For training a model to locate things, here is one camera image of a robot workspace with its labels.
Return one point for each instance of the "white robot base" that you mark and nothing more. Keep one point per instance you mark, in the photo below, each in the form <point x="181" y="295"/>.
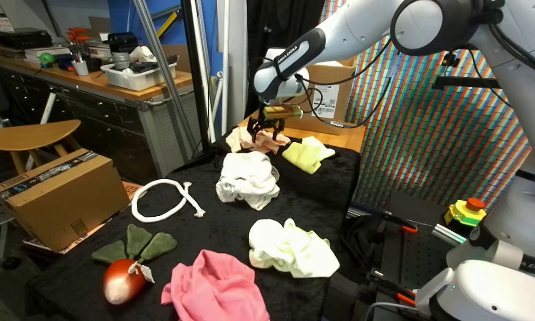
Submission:
<point x="493" y="275"/>

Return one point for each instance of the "cardboard box on floor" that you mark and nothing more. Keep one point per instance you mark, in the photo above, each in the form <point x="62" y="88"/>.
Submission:
<point x="62" y="202"/>

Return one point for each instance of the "peach printed t-shirt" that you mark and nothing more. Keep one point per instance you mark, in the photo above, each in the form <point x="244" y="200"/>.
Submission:
<point x="263" y="141"/>

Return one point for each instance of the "wooden workbench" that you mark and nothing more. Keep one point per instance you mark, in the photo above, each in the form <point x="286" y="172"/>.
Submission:
<point x="142" y="131"/>

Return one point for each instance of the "pink towel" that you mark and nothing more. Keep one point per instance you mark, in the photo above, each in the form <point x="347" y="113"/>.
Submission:
<point x="215" y="288"/>

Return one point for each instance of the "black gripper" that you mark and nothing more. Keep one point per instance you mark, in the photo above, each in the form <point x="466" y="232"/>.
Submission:
<point x="256" y="123"/>

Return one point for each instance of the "gold wrist camera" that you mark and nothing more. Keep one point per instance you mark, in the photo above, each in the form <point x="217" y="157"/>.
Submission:
<point x="283" y="111"/>

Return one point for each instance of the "yellow microfibre towel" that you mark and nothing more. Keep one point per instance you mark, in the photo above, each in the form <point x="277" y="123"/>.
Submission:
<point x="308" y="154"/>

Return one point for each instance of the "cardboard box on table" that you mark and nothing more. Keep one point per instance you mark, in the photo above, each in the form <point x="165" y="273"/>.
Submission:
<point x="331" y="86"/>

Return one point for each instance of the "red plush radish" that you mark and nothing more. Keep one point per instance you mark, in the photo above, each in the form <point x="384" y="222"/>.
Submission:
<point x="128" y="263"/>

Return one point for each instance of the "black velvet table cloth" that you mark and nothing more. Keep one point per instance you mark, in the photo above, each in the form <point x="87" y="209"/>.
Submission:
<point x="71" y="289"/>

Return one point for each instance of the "pale green white towel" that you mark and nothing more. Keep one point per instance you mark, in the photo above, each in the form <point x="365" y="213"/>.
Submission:
<point x="292" y="250"/>

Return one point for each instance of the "white plastic tray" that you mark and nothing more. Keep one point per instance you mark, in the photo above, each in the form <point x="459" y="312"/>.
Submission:
<point x="137" y="77"/>

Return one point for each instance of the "emergency stop button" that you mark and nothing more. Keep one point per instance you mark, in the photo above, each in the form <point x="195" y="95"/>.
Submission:
<point x="468" y="213"/>

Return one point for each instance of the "wooden stool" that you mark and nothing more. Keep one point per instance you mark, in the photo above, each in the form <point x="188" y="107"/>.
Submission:
<point x="24" y="141"/>

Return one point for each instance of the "white t-shirt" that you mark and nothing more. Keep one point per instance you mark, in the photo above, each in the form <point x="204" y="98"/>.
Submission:
<point x="249" y="177"/>

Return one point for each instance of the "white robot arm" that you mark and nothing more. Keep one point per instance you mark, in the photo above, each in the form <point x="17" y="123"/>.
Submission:
<point x="504" y="31"/>

